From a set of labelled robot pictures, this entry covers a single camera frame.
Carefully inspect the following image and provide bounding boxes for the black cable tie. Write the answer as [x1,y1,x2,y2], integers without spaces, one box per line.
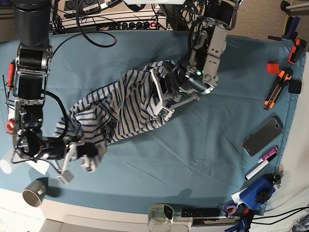
[2,75,9,111]

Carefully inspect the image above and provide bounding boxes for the black power strip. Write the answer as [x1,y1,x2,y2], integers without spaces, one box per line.
[97,21,159,31]

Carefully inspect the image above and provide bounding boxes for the black square box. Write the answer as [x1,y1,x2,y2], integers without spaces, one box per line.
[288,79,302,95]

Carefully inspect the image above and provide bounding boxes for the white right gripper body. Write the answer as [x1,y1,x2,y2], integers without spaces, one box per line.
[49,141,84,184]

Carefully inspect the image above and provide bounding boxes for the red tape roll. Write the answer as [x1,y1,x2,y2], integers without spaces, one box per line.
[5,118,14,134]

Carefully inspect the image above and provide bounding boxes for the red handled screwdriver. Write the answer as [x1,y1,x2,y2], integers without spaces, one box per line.
[7,62,15,94]

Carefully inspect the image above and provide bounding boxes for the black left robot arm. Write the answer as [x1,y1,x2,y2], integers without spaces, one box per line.
[70,0,240,159]

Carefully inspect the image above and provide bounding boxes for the grey metal mug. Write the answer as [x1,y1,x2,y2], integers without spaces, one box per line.
[22,179,48,208]

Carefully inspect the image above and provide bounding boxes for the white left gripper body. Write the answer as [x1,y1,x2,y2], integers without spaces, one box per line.
[150,68,200,121]

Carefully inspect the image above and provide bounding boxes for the clear glass jar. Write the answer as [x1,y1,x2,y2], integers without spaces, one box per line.
[148,203,174,232]

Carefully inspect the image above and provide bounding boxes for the pink marker pen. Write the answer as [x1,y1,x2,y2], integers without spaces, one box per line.
[258,145,278,163]

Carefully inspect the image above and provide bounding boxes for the blue white striped T-shirt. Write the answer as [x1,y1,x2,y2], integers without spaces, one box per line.
[66,61,171,173]

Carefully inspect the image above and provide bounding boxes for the orange black utility knife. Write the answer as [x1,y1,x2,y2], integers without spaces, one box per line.
[264,67,294,110]

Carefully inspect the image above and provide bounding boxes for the purple tape roll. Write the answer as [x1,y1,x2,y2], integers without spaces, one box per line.
[225,204,237,215]

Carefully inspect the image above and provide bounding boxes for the translucent white plastic cup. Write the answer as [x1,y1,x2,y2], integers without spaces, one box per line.
[0,147,14,174]

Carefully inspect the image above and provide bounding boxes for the blue clamp tool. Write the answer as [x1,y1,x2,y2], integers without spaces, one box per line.
[239,174,276,211]

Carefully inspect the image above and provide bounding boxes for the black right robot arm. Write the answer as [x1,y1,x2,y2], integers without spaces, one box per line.
[7,0,84,184]

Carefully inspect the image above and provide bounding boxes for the orange black clamp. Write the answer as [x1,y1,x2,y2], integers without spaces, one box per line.
[288,39,307,65]

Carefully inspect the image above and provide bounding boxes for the black remote control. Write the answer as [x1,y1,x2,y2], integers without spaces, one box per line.
[181,208,221,218]

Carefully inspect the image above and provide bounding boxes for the white board marker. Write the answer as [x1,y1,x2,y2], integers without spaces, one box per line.
[245,154,277,180]

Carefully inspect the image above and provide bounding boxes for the blue table cloth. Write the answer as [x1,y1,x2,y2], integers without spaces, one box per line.
[0,30,307,216]

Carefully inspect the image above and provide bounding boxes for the red cube block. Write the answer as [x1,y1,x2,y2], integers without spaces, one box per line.
[267,62,280,74]

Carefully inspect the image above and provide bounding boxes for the smartphone in clear case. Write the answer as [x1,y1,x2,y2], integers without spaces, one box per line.
[242,117,282,157]

